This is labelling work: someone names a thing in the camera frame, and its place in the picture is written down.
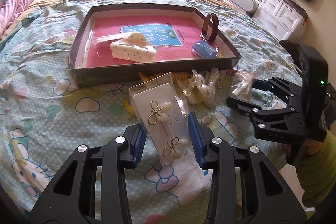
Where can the clear pearl hair claw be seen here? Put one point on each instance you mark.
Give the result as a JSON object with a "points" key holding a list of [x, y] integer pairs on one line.
{"points": [[194, 88]]}

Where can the pink quilt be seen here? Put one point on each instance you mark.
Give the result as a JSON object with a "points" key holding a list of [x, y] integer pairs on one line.
{"points": [[18, 3]]}

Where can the clear bag small jewelry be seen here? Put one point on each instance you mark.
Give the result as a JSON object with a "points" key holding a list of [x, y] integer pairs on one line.
{"points": [[241, 87]]}

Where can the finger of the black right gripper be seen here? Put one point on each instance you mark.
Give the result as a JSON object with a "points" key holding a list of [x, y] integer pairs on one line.
{"points": [[244, 107], [286, 91]]}

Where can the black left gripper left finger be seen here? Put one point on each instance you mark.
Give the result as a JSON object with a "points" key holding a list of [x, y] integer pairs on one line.
{"points": [[90, 185]]}

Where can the blue item in plastic bag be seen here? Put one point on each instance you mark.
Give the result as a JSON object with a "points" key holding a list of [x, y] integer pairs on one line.
{"points": [[204, 50]]}

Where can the clear glitter hair claw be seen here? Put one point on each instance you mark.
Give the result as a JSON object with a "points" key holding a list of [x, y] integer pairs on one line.
{"points": [[212, 78]]}

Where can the dark cardboard tray box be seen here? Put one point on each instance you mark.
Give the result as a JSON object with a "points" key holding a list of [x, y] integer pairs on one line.
{"points": [[227, 55]]}

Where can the hello kitty bed sheet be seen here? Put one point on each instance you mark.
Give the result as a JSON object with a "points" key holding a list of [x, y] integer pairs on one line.
{"points": [[44, 116]]}

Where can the pink book blue label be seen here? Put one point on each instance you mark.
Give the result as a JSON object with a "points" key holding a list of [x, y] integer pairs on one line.
{"points": [[171, 36]]}

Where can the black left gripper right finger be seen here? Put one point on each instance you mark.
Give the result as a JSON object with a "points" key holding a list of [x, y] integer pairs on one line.
{"points": [[246, 187]]}

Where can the cream polka dot hair claw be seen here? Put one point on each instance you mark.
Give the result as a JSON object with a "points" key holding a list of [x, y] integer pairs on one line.
{"points": [[135, 48]]}

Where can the bow earrings card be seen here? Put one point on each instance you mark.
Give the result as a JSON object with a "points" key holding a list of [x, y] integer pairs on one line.
{"points": [[156, 106]]}

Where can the green sleeve forearm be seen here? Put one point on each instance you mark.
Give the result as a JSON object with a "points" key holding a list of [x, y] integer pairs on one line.
{"points": [[316, 173]]}

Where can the white drawer cabinet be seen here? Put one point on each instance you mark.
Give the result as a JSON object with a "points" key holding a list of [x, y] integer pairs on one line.
{"points": [[280, 19]]}

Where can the brown leather strap watch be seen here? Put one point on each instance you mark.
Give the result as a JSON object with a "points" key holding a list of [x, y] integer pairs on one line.
{"points": [[211, 20]]}

